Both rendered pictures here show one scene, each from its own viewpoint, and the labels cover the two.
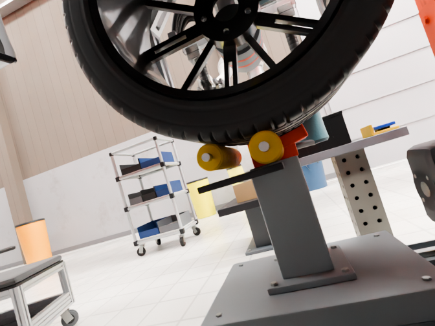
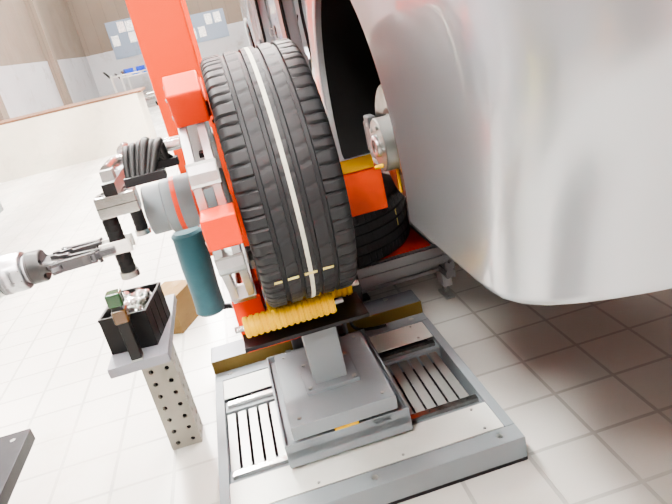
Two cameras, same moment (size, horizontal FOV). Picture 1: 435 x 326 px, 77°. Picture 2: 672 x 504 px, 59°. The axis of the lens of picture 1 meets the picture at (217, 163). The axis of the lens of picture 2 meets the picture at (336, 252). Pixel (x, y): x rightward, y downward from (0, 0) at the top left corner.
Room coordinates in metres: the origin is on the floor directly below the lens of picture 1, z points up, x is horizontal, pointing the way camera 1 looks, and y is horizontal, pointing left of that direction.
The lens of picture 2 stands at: (1.06, 1.37, 1.21)
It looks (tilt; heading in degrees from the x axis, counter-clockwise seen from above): 21 degrees down; 249
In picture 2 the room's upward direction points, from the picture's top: 13 degrees counter-clockwise
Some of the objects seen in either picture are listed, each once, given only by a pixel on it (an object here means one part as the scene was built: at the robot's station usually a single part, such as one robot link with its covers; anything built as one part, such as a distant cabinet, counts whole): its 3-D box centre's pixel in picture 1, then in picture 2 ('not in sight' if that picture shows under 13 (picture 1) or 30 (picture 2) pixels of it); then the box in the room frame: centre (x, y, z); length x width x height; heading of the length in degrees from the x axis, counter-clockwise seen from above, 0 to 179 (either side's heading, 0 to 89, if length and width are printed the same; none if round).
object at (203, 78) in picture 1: (206, 83); (119, 246); (1.02, -0.05, 0.83); 0.04 x 0.04 x 0.16
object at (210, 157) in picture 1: (222, 157); (289, 314); (0.68, -0.02, 0.51); 0.29 x 0.06 x 0.06; 166
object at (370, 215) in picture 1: (364, 206); (169, 386); (1.02, -0.47, 0.21); 0.10 x 0.10 x 0.42; 76
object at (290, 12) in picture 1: (285, 17); not in sight; (0.91, -0.37, 0.93); 0.09 x 0.05 x 0.05; 166
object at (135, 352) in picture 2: not in sight; (125, 326); (1.07, -0.25, 0.55); 0.03 x 0.03 x 0.21; 76
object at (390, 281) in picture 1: (294, 226); (322, 347); (0.58, -0.12, 0.32); 0.40 x 0.30 x 0.28; 76
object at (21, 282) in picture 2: not in sight; (16, 272); (1.25, -0.11, 0.83); 0.09 x 0.06 x 0.09; 76
